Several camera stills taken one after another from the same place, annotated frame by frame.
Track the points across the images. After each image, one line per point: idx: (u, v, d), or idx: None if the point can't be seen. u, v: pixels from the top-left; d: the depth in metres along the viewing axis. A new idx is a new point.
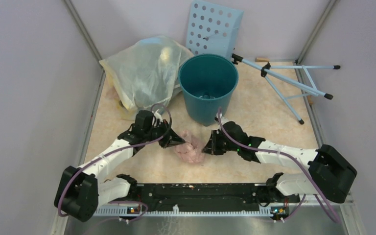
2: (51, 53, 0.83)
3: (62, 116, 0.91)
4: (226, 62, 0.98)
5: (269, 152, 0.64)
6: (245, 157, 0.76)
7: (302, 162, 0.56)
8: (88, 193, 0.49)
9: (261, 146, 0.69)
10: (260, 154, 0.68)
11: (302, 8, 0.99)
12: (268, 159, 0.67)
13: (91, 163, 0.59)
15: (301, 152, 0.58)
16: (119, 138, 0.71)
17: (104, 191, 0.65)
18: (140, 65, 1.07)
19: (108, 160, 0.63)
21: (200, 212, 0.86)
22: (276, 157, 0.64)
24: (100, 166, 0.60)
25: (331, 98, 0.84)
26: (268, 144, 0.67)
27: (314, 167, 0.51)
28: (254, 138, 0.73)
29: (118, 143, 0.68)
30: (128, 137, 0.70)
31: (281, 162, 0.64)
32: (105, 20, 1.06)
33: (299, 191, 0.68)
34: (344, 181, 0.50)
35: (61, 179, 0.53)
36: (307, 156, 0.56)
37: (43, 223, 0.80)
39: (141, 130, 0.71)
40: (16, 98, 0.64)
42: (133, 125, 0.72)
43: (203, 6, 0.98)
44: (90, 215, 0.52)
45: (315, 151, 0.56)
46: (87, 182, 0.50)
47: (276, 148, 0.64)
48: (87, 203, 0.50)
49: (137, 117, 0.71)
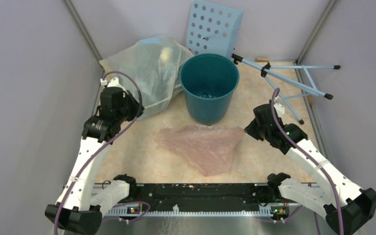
2: (50, 53, 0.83)
3: (62, 117, 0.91)
4: (231, 65, 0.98)
5: (306, 158, 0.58)
6: (273, 144, 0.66)
7: (340, 195, 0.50)
8: (82, 223, 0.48)
9: (301, 146, 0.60)
10: (293, 151, 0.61)
11: (302, 8, 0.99)
12: (299, 159, 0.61)
13: (68, 193, 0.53)
15: (343, 183, 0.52)
16: (85, 137, 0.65)
17: (105, 199, 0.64)
18: (140, 65, 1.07)
19: (84, 179, 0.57)
21: (200, 212, 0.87)
22: (312, 168, 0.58)
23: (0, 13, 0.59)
24: (79, 192, 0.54)
25: (331, 98, 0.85)
26: (309, 147, 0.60)
27: (349, 207, 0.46)
28: (288, 124, 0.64)
29: (87, 147, 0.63)
30: (93, 129, 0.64)
31: (312, 173, 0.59)
32: (105, 20, 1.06)
33: (300, 202, 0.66)
34: (359, 225, 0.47)
35: (49, 216, 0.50)
36: (348, 191, 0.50)
37: (43, 224, 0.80)
39: (110, 111, 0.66)
40: (16, 98, 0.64)
42: (101, 107, 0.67)
43: (203, 6, 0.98)
44: (98, 225, 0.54)
45: (360, 190, 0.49)
46: (75, 216, 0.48)
47: (320, 160, 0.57)
48: (89, 224, 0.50)
49: (103, 96, 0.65)
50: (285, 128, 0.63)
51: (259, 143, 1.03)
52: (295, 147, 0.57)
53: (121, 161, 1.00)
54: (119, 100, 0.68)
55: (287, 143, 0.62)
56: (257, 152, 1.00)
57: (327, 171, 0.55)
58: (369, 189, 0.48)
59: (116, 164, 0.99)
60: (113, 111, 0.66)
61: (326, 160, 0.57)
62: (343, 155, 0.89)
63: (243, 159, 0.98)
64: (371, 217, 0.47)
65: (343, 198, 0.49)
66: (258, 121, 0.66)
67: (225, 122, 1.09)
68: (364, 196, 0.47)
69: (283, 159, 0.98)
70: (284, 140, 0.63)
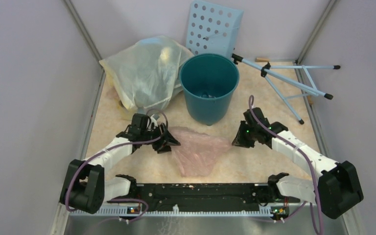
2: (50, 53, 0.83)
3: (63, 116, 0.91)
4: (231, 66, 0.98)
5: (286, 143, 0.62)
6: (260, 140, 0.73)
7: (316, 168, 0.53)
8: (97, 182, 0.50)
9: (281, 134, 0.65)
10: (275, 141, 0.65)
11: (302, 8, 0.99)
12: (282, 148, 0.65)
13: (96, 156, 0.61)
15: (319, 159, 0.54)
16: (118, 136, 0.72)
17: (108, 186, 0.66)
18: (140, 65, 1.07)
19: (111, 153, 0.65)
21: (200, 212, 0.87)
22: (291, 152, 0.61)
23: None
24: (104, 159, 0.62)
25: (331, 98, 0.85)
26: (288, 135, 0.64)
27: (327, 177, 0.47)
28: (273, 123, 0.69)
29: (119, 140, 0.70)
30: (126, 135, 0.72)
31: (293, 157, 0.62)
32: (105, 20, 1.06)
33: (295, 195, 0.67)
34: (347, 203, 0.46)
35: (68, 173, 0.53)
36: (324, 165, 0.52)
37: (43, 224, 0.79)
39: (138, 129, 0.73)
40: (15, 98, 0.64)
42: (130, 125, 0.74)
43: (203, 6, 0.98)
44: (97, 207, 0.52)
45: (335, 163, 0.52)
46: (94, 171, 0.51)
47: (296, 143, 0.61)
48: (96, 195, 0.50)
49: (134, 116, 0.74)
50: (269, 125, 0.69)
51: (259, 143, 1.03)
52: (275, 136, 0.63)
53: (121, 161, 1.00)
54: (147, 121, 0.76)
55: (270, 137, 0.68)
56: (257, 152, 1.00)
57: (304, 151, 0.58)
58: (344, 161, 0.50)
59: (116, 164, 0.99)
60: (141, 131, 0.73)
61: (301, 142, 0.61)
62: (343, 155, 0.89)
63: (243, 159, 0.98)
64: (355, 192, 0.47)
65: (319, 170, 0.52)
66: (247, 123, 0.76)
67: (225, 122, 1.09)
68: (340, 167, 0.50)
69: (283, 159, 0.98)
70: (268, 135, 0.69)
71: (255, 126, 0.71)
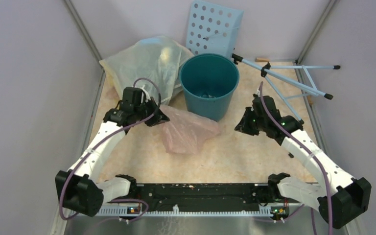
2: (51, 53, 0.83)
3: (62, 116, 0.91)
4: (231, 66, 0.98)
5: (300, 147, 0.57)
6: (269, 134, 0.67)
7: (330, 182, 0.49)
8: (89, 194, 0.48)
9: (295, 135, 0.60)
10: (288, 141, 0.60)
11: (302, 8, 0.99)
12: (293, 150, 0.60)
13: (82, 162, 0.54)
15: (336, 171, 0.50)
16: (105, 121, 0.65)
17: (107, 188, 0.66)
18: (140, 65, 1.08)
19: (99, 153, 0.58)
21: (200, 212, 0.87)
22: (304, 156, 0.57)
23: None
24: (92, 162, 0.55)
25: (331, 98, 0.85)
26: (304, 137, 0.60)
27: (340, 194, 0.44)
28: (285, 117, 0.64)
29: (105, 128, 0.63)
30: (114, 115, 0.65)
31: (305, 162, 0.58)
32: (105, 20, 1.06)
33: (297, 199, 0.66)
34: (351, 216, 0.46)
35: (57, 183, 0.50)
36: (340, 179, 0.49)
37: (43, 224, 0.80)
39: (129, 105, 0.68)
40: (16, 98, 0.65)
42: (122, 102, 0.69)
43: (203, 6, 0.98)
44: (98, 207, 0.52)
45: (351, 178, 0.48)
46: (82, 184, 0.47)
47: (313, 149, 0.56)
48: (92, 200, 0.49)
49: (125, 91, 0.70)
50: (281, 119, 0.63)
51: (259, 143, 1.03)
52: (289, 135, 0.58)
53: (121, 161, 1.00)
54: (139, 96, 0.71)
55: (282, 133, 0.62)
56: (257, 152, 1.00)
57: (319, 159, 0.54)
58: (362, 178, 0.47)
59: (116, 164, 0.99)
60: (133, 106, 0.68)
61: (319, 149, 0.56)
62: (343, 155, 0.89)
63: (243, 159, 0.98)
64: (363, 207, 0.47)
65: (335, 185, 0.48)
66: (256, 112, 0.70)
67: (225, 122, 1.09)
68: (356, 184, 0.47)
69: (283, 159, 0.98)
70: (279, 130, 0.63)
71: (266, 117, 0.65)
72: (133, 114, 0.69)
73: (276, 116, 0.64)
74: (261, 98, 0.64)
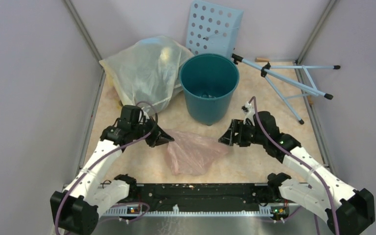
2: (50, 53, 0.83)
3: (62, 116, 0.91)
4: (231, 65, 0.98)
5: (300, 163, 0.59)
6: (271, 153, 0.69)
7: (334, 196, 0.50)
8: (83, 215, 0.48)
9: (294, 152, 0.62)
10: (288, 159, 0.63)
11: (302, 8, 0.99)
12: (294, 167, 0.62)
13: (77, 182, 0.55)
15: (337, 184, 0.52)
16: (103, 139, 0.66)
17: (103, 199, 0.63)
18: (140, 65, 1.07)
19: (94, 173, 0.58)
21: (200, 212, 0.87)
22: (306, 172, 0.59)
23: None
24: (87, 183, 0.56)
25: (331, 98, 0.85)
26: (302, 153, 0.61)
27: (343, 207, 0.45)
28: (284, 134, 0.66)
29: (102, 147, 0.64)
30: (111, 133, 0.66)
31: (307, 178, 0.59)
32: (105, 20, 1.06)
33: (301, 204, 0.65)
34: (360, 229, 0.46)
35: (51, 204, 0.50)
36: (342, 191, 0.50)
37: (43, 224, 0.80)
39: (128, 123, 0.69)
40: (16, 97, 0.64)
42: (120, 119, 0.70)
43: (203, 6, 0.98)
44: (93, 227, 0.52)
45: (353, 190, 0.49)
46: (78, 205, 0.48)
47: (312, 164, 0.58)
48: (87, 221, 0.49)
49: (124, 109, 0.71)
50: (281, 137, 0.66)
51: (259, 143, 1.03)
52: (287, 153, 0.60)
53: (121, 161, 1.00)
54: (137, 114, 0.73)
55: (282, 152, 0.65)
56: (257, 152, 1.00)
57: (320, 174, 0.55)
58: (364, 189, 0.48)
59: (116, 164, 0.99)
60: (130, 124, 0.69)
61: (318, 164, 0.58)
62: (342, 155, 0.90)
63: (243, 160, 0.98)
64: (371, 219, 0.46)
65: (338, 198, 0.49)
66: (256, 128, 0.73)
67: (225, 122, 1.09)
68: (358, 195, 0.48)
69: None
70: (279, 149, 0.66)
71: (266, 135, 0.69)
72: (130, 132, 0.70)
73: (275, 135, 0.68)
74: (258, 116, 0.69)
